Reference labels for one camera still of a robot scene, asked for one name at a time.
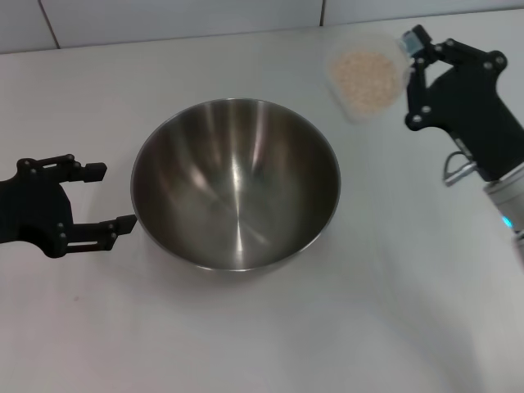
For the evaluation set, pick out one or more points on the white rice grains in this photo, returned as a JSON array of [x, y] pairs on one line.
[[364, 82]]

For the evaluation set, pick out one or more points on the clear plastic cup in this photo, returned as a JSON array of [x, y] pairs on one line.
[[348, 110]]

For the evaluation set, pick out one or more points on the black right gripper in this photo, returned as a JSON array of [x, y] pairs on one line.
[[471, 106]]

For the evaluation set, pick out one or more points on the stainless steel mixing bowl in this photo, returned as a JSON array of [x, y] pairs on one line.
[[237, 188]]

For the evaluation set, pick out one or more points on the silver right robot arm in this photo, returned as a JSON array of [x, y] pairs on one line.
[[505, 200]]

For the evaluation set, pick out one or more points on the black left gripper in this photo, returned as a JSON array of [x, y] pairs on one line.
[[32, 204]]

